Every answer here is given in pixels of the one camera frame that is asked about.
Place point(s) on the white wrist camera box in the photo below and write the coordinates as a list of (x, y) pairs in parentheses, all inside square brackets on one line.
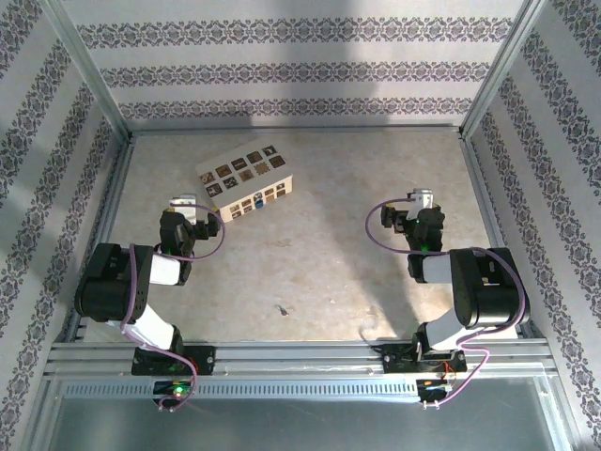
[(422, 197), (184, 204)]

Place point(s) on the white box with picture tiles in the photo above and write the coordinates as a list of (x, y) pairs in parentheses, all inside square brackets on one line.
[(244, 176)]

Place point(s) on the long triple aluminium frame rail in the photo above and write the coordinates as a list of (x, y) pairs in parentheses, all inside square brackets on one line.
[(300, 359)]

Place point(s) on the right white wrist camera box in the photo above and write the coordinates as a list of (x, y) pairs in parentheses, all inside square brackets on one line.
[(422, 197)]

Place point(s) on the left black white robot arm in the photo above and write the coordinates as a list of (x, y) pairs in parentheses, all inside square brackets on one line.
[(108, 286)]

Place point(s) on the aluminium frame post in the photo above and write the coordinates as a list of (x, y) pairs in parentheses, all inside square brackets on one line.
[(89, 66), (504, 66)]

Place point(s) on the grey metal sheet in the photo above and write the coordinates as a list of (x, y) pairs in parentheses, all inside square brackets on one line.
[(300, 427)]

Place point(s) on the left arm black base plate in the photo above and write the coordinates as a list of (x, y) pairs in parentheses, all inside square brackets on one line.
[(206, 359)]

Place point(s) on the thin aluminium frame rail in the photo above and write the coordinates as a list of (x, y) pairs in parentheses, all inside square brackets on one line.
[(296, 128)]

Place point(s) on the aluminium frame side rail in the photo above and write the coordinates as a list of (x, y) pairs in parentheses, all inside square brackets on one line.
[(488, 206), (110, 211)]

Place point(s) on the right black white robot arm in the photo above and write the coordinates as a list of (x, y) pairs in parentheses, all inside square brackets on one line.
[(488, 291)]

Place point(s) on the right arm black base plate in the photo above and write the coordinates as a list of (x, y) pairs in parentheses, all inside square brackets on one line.
[(396, 359)]

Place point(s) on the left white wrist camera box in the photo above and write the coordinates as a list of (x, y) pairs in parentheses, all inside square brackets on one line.
[(184, 204)]

